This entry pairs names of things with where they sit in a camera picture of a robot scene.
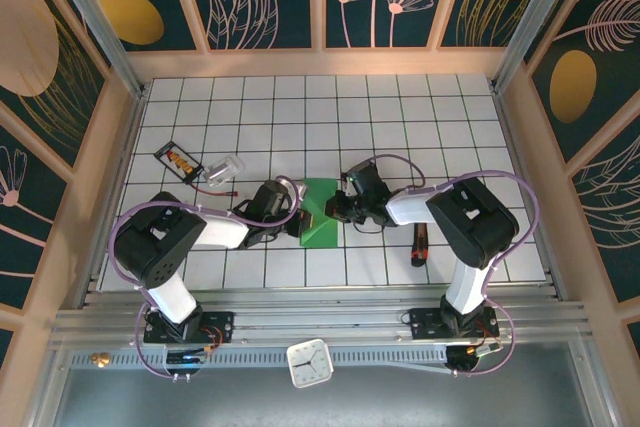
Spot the green paper sheet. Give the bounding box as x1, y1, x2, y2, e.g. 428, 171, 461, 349
298, 177, 340, 249

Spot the white square clock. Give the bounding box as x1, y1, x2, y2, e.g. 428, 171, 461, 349
285, 338, 335, 389

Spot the black yellow battery pack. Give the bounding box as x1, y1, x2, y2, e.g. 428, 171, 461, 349
153, 140, 205, 183

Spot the grey metal panel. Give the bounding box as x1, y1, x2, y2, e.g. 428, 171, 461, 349
29, 341, 619, 427

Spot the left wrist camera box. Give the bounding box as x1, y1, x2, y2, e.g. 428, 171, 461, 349
276, 175, 307, 198

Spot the red wire with connector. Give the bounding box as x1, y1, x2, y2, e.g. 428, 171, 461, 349
187, 177, 240, 198

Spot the aluminium mounting rail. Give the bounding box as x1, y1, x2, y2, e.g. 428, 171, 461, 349
49, 284, 594, 348

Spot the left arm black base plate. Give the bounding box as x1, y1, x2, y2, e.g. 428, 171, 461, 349
143, 310, 236, 344

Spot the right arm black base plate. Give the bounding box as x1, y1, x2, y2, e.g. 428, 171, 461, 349
408, 305, 500, 341

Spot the grey slotted cable duct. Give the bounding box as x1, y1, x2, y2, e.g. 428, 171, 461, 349
67, 344, 451, 373

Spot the aluminium table side rail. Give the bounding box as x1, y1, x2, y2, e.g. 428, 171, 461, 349
79, 84, 149, 308
492, 84, 571, 298

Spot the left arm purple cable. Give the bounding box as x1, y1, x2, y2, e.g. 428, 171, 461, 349
108, 175, 307, 379

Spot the aluminium frame post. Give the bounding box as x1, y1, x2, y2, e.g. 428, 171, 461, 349
39, 0, 150, 101
489, 0, 586, 94

